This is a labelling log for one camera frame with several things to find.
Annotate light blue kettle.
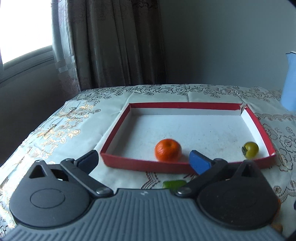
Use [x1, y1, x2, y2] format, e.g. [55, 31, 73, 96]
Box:
[280, 51, 296, 112]

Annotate green tomato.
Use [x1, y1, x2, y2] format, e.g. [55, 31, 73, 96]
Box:
[241, 141, 259, 159]

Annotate window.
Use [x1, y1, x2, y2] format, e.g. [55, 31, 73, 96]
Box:
[0, 0, 56, 77]

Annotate green cucumber piece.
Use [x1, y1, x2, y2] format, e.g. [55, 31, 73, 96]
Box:
[162, 180, 187, 191]

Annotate brown patterned curtain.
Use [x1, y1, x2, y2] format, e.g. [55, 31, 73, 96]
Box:
[51, 0, 167, 93]

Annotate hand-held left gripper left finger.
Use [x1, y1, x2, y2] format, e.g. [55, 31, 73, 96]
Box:
[29, 150, 114, 198]

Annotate red cardboard box tray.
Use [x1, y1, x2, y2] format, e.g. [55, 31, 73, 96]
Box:
[100, 102, 276, 174]

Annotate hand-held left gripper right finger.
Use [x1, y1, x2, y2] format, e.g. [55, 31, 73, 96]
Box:
[174, 150, 263, 198]

